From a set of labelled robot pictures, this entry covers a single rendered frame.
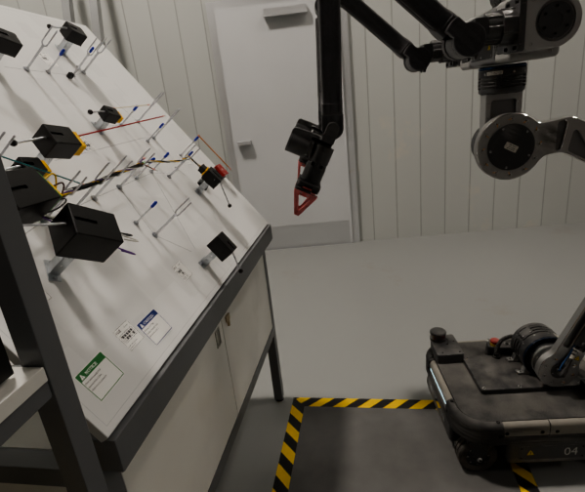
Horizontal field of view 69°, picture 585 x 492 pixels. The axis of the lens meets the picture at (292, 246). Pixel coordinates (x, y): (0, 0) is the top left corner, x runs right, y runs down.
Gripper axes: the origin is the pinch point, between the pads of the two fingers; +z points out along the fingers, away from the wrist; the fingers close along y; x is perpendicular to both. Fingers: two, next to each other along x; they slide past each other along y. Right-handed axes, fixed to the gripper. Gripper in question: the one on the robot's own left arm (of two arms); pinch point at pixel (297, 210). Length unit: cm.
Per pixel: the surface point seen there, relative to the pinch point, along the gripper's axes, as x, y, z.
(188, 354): -12, 39, 30
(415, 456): 79, -13, 75
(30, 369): -26, 77, 13
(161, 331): -19, 42, 25
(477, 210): 167, -274, 2
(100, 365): -24, 58, 25
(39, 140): -55, 34, -1
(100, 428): -19, 67, 28
